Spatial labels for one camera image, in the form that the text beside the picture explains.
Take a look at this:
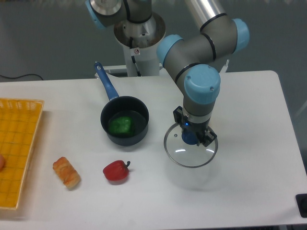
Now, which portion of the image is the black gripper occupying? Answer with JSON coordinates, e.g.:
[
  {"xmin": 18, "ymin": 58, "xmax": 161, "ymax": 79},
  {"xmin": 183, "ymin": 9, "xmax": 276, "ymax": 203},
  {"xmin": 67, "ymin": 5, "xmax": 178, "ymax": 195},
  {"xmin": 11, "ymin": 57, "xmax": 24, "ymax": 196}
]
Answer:
[{"xmin": 173, "ymin": 106, "xmax": 217, "ymax": 147}]

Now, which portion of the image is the glass pot lid blue knob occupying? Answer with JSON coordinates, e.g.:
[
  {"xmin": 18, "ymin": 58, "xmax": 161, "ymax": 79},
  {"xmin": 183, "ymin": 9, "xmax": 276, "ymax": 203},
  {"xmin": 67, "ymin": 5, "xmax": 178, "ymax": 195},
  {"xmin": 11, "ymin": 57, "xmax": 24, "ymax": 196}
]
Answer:
[{"xmin": 164, "ymin": 124, "xmax": 218, "ymax": 168}]

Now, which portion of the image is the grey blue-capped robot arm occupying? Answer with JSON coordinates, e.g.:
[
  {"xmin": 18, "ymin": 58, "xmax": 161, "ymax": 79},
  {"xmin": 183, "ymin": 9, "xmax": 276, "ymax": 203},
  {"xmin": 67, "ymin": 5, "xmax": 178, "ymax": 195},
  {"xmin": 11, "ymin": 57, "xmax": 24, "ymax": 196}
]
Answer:
[{"xmin": 85, "ymin": 0, "xmax": 249, "ymax": 146}]

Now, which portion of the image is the green bell pepper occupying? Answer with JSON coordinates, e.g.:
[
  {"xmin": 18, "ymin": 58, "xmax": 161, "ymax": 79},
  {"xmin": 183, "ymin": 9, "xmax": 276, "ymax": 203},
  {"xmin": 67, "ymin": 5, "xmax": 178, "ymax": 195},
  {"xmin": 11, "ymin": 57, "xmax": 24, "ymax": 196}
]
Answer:
[{"xmin": 108, "ymin": 116, "xmax": 135, "ymax": 138}]

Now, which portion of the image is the red bell pepper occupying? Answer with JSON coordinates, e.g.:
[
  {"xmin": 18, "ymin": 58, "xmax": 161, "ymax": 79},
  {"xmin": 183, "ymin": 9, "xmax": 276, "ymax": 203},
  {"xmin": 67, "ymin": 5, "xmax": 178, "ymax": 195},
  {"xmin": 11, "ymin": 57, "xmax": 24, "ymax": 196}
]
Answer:
[{"xmin": 103, "ymin": 160, "xmax": 130, "ymax": 181}]

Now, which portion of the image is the toy bread pastry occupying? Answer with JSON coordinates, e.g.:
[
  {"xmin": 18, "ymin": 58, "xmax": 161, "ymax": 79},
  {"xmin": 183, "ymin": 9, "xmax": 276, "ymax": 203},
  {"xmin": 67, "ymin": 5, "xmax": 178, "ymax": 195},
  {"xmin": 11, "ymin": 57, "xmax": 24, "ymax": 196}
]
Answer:
[{"xmin": 53, "ymin": 157, "xmax": 81, "ymax": 189}]

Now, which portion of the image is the yellow woven basket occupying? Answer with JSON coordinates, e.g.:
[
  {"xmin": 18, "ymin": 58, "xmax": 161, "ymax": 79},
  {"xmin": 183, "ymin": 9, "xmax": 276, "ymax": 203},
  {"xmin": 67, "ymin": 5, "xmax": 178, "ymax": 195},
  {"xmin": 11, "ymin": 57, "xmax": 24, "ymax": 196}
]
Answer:
[{"xmin": 0, "ymin": 98, "xmax": 44, "ymax": 210}]

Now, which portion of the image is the dark saucepan with blue handle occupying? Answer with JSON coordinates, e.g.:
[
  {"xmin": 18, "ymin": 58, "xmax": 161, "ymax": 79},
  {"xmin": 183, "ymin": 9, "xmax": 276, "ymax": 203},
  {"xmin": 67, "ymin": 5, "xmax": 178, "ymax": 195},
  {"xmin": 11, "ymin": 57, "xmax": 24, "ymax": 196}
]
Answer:
[{"xmin": 94, "ymin": 62, "xmax": 149, "ymax": 146}]

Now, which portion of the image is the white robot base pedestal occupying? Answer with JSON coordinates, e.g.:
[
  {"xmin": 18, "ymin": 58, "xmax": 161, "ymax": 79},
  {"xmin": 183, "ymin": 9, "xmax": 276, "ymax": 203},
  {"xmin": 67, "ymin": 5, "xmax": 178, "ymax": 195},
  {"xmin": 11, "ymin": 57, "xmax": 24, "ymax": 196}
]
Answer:
[{"xmin": 114, "ymin": 12, "xmax": 165, "ymax": 77}]

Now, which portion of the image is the black cable on floor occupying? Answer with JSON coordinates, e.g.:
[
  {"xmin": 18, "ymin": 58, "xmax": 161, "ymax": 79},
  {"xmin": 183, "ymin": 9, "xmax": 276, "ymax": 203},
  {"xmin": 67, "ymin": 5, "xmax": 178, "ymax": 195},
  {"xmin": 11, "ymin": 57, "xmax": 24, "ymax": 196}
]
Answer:
[{"xmin": 0, "ymin": 73, "xmax": 44, "ymax": 81}]

